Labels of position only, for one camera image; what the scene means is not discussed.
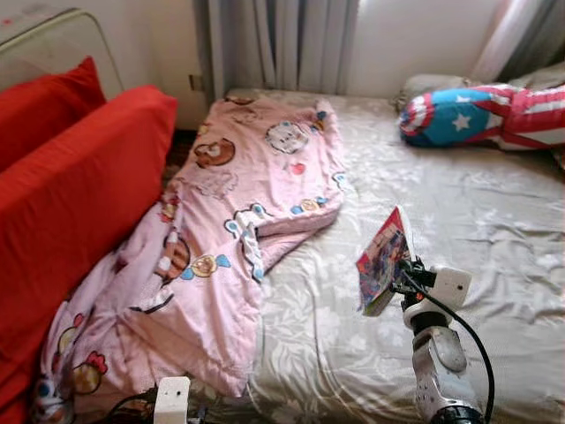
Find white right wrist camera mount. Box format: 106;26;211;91
430;267;472;310

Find grey striped curtain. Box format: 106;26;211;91
468;0;565;85
207;0;360;98

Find flag print bolster pillow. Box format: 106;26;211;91
399;82;565;151

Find red sofa back cushion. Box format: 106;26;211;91
0;57;107;173

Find pink cartoon blanket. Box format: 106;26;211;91
34;93;347;423

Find colourful comic magazine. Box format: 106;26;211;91
356;206;416;317

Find large red sofa cushion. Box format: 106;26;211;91
0;86;179;424

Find grey floral bedspread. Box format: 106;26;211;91
159;87;565;424

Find grey floral pillow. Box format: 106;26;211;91
399;62;565;100

